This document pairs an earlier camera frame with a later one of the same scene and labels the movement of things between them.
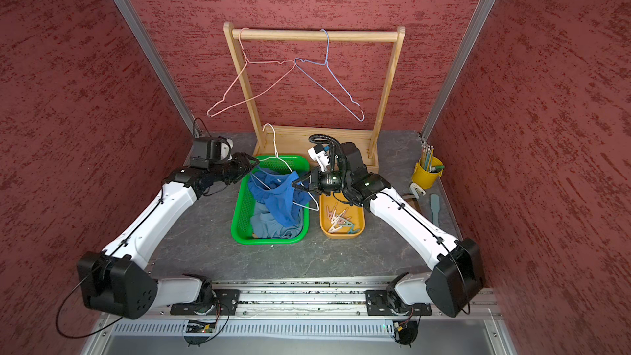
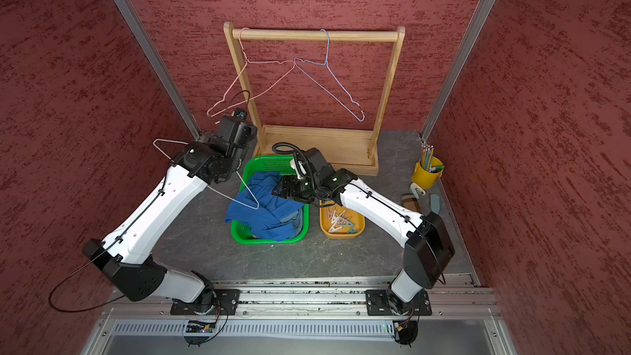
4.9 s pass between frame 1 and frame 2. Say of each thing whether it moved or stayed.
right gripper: moved
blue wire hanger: stayed
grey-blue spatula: stayed
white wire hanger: moved
